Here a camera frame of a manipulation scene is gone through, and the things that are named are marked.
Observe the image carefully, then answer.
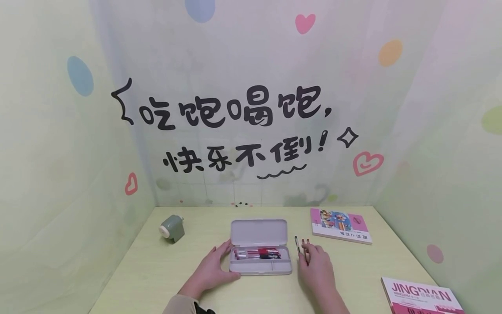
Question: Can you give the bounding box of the person's left forearm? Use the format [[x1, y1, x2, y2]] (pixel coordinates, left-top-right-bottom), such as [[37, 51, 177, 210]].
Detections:
[[162, 289, 205, 314]]

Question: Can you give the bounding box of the pink book with colourful picture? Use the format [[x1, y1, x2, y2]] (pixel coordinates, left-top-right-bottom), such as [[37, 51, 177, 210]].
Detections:
[[310, 208, 373, 245]]

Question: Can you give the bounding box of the pink and white book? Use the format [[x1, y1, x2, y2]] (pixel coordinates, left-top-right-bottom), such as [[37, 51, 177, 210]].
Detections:
[[380, 276, 466, 314]]

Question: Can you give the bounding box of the white pencil case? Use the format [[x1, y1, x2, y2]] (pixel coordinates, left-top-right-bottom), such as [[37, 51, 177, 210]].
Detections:
[[229, 219, 293, 276]]

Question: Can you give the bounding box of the person's right forearm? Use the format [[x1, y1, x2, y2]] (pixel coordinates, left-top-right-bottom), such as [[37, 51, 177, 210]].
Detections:
[[316, 291, 350, 314]]

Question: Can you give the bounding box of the person's left hand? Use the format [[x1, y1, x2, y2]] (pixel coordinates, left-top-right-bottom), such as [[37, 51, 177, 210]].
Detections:
[[178, 239, 241, 301]]

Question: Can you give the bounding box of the person's right hand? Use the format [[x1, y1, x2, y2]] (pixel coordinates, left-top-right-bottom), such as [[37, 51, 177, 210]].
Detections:
[[298, 243, 340, 302]]

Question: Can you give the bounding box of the green pencil sharpener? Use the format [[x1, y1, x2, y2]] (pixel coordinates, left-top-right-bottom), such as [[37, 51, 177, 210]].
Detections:
[[159, 215, 185, 244]]

